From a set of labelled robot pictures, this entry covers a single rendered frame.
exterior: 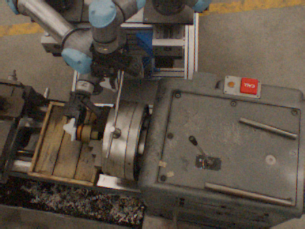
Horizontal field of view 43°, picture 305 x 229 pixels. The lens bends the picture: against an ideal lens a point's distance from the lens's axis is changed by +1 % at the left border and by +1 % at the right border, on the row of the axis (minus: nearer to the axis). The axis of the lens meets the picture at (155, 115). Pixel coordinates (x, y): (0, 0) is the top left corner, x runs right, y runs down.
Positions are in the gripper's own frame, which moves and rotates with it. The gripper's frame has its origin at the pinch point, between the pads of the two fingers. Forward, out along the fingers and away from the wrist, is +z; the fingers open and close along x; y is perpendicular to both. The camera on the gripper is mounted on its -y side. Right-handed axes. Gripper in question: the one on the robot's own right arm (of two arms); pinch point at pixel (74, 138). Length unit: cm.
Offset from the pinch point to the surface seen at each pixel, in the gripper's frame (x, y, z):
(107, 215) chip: -51, -11, 23
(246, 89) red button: 18, -64, -25
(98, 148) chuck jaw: 2.2, -11.2, 3.0
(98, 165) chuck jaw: 2.7, -13.1, 9.8
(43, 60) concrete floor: -108, 77, -85
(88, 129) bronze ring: 3.9, -5.6, -3.5
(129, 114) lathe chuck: 14.6, -22.5, -8.9
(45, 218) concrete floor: -108, 39, 27
